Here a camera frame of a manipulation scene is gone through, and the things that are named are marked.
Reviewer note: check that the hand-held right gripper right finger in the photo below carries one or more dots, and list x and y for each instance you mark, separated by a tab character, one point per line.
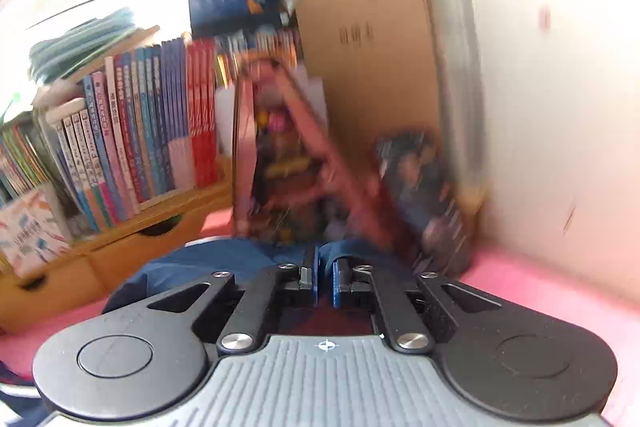
337	282

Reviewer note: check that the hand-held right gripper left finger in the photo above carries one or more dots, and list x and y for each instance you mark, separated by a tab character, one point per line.
311	279

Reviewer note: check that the navy blue jacket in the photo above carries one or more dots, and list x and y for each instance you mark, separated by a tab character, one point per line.
225	262

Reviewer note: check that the colourful printed book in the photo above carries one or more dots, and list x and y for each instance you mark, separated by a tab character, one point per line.
287	187

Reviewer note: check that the dark printed book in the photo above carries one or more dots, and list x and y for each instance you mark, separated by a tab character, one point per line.
425	197

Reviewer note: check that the pink folding stand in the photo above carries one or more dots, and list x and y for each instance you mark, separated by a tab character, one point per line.
244	147

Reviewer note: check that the wooden desk shelf with drawers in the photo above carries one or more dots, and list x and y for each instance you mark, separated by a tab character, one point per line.
125	257

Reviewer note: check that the pink blanket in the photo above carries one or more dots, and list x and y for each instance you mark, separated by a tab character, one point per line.
525	279

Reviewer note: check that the brown cardboard box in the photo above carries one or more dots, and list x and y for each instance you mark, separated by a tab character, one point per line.
370	67

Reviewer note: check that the row of slim paperback books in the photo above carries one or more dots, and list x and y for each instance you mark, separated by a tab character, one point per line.
150	127

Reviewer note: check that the row of small colourful books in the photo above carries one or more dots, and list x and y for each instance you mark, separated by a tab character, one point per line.
260	44

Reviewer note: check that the white pencil-print box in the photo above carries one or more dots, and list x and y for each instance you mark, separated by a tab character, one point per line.
30	234

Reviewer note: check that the stack of teal books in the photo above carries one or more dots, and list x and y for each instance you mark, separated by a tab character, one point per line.
80	44

